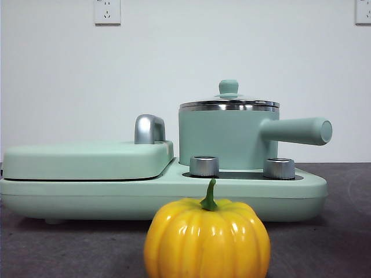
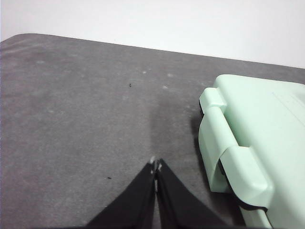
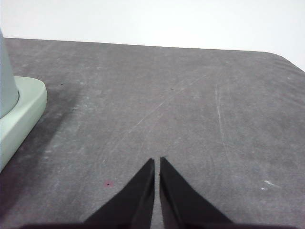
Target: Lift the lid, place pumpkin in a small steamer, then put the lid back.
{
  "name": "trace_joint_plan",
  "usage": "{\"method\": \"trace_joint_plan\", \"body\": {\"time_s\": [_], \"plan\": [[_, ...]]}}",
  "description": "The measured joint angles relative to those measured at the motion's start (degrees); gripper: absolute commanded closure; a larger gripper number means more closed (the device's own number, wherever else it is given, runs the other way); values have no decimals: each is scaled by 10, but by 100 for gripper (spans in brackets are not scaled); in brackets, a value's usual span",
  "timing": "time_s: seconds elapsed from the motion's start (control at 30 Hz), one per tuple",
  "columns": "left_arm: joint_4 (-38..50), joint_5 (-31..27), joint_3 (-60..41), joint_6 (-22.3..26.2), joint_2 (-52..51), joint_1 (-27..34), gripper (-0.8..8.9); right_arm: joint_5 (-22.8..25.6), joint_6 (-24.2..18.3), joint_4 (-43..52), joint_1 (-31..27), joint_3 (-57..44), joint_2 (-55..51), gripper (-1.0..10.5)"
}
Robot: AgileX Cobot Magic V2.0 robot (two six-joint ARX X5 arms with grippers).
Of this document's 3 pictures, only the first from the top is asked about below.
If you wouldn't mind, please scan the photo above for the white wall socket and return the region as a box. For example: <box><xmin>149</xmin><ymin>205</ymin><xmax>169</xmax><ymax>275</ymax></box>
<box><xmin>94</xmin><ymin>0</ymin><xmax>122</xmax><ymax>26</ymax></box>
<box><xmin>355</xmin><ymin>0</ymin><xmax>371</xmax><ymax>26</ymax></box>

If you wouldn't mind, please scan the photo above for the yellow toy pumpkin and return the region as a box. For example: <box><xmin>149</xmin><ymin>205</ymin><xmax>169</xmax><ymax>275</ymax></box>
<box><xmin>143</xmin><ymin>178</ymin><xmax>272</xmax><ymax>278</ymax></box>

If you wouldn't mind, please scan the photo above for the silver griddle cover handle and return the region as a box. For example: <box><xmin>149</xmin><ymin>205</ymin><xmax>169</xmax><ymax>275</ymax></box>
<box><xmin>134</xmin><ymin>114</ymin><xmax>168</xmax><ymax>145</ymax></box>

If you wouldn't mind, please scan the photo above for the silver control knob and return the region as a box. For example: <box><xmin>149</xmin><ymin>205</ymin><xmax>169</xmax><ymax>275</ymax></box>
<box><xmin>189</xmin><ymin>155</ymin><xmax>220</xmax><ymax>177</ymax></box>
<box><xmin>263</xmin><ymin>158</ymin><xmax>296</xmax><ymax>179</ymax></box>

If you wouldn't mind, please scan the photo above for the mint green griddle cover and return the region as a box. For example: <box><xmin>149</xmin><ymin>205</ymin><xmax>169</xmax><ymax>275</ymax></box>
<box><xmin>2</xmin><ymin>141</ymin><xmax>175</xmax><ymax>181</ymax></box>

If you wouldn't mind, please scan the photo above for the mint green steamer pot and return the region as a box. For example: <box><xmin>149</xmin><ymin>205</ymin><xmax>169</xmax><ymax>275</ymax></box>
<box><xmin>178</xmin><ymin>104</ymin><xmax>333</xmax><ymax>172</ymax></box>

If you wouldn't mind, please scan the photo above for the glass lid with mint knob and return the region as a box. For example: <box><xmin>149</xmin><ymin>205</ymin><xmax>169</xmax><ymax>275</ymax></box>
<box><xmin>179</xmin><ymin>79</ymin><xmax>281</xmax><ymax>107</ymax></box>

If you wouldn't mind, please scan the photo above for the mint green breakfast machine base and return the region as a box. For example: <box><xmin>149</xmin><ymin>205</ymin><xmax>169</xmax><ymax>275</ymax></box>
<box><xmin>0</xmin><ymin>156</ymin><xmax>329</xmax><ymax>225</ymax></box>

